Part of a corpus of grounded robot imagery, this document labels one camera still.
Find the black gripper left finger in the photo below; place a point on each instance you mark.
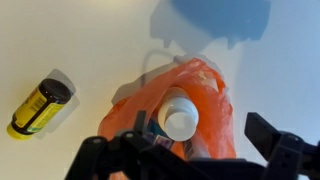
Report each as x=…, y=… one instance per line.
x=140, y=122

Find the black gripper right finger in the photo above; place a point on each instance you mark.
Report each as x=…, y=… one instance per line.
x=278, y=148

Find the white plastic bottle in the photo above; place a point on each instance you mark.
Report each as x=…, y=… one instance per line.
x=178, y=116

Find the orange plastic bag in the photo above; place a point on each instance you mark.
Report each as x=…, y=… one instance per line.
x=206, y=89

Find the yellow bottle with dark cap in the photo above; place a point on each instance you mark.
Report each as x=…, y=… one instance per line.
x=45, y=101

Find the blue mint candy container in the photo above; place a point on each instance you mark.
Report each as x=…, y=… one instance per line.
x=156, y=136

